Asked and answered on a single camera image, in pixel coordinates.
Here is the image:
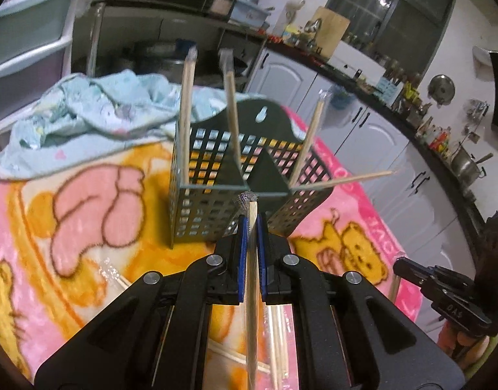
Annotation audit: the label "light blue cloth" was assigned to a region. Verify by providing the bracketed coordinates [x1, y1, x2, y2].
[0, 69, 267, 182]

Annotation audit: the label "light blue storage box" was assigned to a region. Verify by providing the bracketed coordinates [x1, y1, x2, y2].
[229, 0, 270, 28]

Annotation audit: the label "dark green utensil basket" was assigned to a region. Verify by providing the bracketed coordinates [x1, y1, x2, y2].
[169, 99, 333, 245]

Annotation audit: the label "chopsticks pair vertical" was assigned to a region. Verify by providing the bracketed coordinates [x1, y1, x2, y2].
[294, 170, 396, 191]

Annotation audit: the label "rectangular wooden cutting board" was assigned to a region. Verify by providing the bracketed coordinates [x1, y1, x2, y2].
[312, 6, 350, 60]

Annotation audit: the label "steel pot on shelf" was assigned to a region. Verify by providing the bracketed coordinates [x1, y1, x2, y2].
[131, 41, 185, 84]

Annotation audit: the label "person's right hand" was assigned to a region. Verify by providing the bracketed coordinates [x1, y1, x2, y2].
[437, 320, 491, 371]

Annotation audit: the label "chopsticks pair long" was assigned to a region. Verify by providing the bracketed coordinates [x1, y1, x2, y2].
[266, 305, 289, 389]

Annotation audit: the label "chopsticks pair lowest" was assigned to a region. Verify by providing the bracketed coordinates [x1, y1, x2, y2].
[98, 258, 131, 290]

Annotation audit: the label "dark window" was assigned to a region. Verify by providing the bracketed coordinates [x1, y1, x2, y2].
[326, 0, 454, 75]

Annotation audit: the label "pink cartoon blanket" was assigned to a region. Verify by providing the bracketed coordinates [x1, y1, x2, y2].
[0, 105, 424, 390]

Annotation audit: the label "metal shelf rack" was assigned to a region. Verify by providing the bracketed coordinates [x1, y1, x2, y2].
[71, 3, 267, 93]

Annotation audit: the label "chopsticks pair diagonal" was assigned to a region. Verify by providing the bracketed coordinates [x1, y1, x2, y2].
[218, 48, 242, 169]
[289, 90, 331, 188]

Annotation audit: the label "right plastic drawer tower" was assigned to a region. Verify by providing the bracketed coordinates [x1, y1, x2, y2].
[0, 0, 91, 134]

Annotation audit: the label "white kitchen cabinets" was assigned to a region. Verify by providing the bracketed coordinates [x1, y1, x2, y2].
[246, 45, 476, 277]

